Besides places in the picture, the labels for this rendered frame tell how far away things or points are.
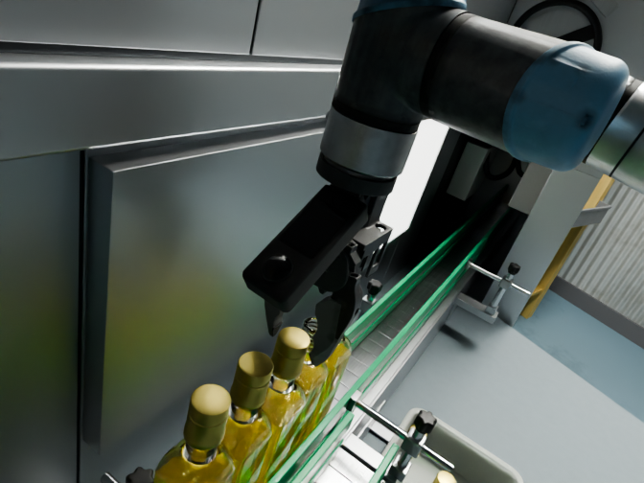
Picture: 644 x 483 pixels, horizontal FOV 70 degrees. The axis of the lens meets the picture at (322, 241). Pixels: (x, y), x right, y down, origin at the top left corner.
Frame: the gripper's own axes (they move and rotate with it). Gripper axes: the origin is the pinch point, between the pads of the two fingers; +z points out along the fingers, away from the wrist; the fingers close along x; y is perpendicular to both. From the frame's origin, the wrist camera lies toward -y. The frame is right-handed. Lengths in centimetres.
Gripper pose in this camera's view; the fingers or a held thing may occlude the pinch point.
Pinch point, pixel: (291, 344)
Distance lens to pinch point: 49.5
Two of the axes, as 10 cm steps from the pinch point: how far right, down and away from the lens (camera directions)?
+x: -8.0, -4.6, 3.8
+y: 5.3, -2.8, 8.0
